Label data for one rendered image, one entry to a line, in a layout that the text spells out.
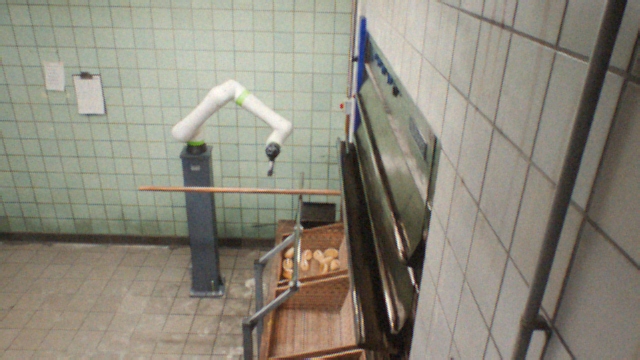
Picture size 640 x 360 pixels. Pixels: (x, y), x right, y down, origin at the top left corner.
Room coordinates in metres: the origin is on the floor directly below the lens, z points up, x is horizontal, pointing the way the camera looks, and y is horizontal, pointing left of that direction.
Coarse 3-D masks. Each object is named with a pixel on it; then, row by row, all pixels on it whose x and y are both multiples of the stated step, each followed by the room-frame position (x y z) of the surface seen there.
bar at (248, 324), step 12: (300, 180) 2.82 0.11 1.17; (300, 204) 2.49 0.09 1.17; (300, 216) 2.35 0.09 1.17; (300, 228) 2.22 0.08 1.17; (288, 240) 2.22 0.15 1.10; (300, 240) 2.12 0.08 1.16; (276, 252) 2.22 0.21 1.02; (264, 264) 2.22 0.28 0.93; (276, 300) 1.74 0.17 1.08; (264, 312) 1.74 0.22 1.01; (252, 324) 1.74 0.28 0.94; (252, 348) 1.75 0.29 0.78
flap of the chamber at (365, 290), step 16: (336, 144) 2.87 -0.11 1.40; (352, 144) 2.89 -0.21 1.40; (352, 160) 2.62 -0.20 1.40; (352, 176) 2.39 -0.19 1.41; (352, 192) 2.20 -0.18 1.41; (352, 208) 2.02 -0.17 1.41; (352, 224) 1.87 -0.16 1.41; (368, 224) 1.90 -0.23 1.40; (368, 240) 1.76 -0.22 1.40; (368, 256) 1.63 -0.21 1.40; (368, 272) 1.52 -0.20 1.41; (368, 288) 1.42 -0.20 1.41; (352, 304) 1.33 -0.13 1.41; (368, 304) 1.33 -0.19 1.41; (384, 304) 1.35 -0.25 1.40; (368, 320) 1.25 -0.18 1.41; (384, 320) 1.26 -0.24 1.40; (368, 336) 1.17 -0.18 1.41; (384, 336) 1.19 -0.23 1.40; (384, 352) 1.14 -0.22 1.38; (400, 352) 1.14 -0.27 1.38
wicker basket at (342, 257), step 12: (324, 228) 2.87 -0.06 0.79; (336, 228) 2.88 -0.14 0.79; (312, 240) 2.87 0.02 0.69; (324, 240) 2.88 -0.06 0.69; (336, 240) 2.88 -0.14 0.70; (300, 252) 2.87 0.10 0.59; (312, 252) 2.87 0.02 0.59; (324, 252) 2.88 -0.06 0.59; (312, 264) 2.73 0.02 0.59; (300, 276) 2.59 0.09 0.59; (312, 276) 2.33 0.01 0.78; (324, 276) 2.33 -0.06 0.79; (336, 276) 2.34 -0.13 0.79; (348, 288) 2.34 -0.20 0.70
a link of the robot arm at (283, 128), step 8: (248, 96) 3.06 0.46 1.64; (248, 104) 3.04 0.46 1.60; (256, 104) 3.04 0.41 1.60; (256, 112) 3.03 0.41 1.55; (264, 112) 3.02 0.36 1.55; (272, 112) 3.04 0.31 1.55; (264, 120) 3.02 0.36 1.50; (272, 120) 3.00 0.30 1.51; (280, 120) 3.00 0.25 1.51; (288, 120) 3.03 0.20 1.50; (272, 128) 3.01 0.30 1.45; (280, 128) 2.98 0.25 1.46; (288, 128) 2.98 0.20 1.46; (280, 136) 2.97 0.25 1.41; (288, 136) 3.00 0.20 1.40
